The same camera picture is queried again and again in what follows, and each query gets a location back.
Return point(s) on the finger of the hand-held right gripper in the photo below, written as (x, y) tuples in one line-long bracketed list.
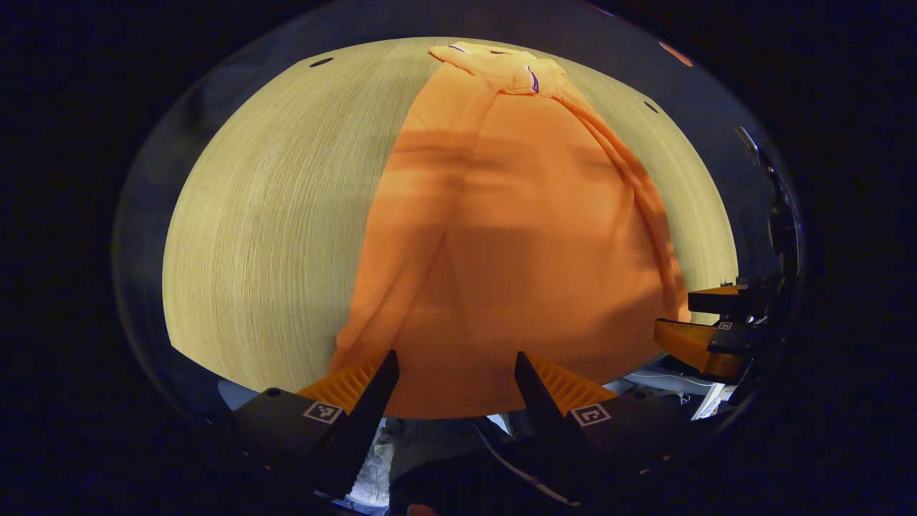
[(698, 344), (720, 301)]

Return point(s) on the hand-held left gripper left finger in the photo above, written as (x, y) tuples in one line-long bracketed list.
[(369, 423)]

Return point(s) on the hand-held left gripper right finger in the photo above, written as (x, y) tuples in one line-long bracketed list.
[(548, 430)]

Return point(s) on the orange polo T-shirt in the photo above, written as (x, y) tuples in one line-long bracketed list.
[(516, 251)]

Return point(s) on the white flat object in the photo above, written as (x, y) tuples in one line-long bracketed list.
[(673, 381)]

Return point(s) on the round black table grommet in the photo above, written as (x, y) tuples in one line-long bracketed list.
[(650, 107), (321, 61)]

